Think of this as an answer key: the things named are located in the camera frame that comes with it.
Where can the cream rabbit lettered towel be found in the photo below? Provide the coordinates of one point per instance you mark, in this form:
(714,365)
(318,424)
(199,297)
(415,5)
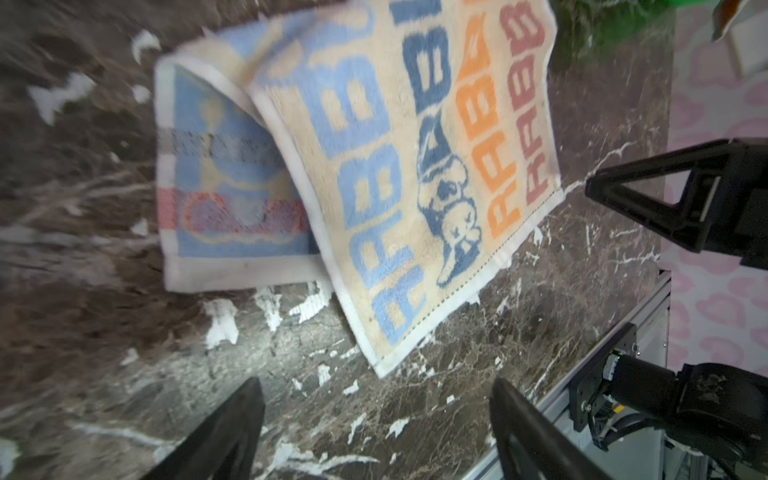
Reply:
(396,152)

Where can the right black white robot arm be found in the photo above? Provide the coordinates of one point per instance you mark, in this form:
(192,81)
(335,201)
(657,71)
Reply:
(718,410)

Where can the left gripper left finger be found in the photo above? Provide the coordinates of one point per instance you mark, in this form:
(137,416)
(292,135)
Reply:
(224,445)

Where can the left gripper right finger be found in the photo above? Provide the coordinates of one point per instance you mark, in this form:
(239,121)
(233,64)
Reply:
(528,444)

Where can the green plastic basket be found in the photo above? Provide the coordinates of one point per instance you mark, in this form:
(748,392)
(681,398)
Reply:
(588,29)

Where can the aluminium front rail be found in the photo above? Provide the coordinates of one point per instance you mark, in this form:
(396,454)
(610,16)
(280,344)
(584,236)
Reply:
(637,456)

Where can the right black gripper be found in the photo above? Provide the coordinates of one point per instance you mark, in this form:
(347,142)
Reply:
(710,197)

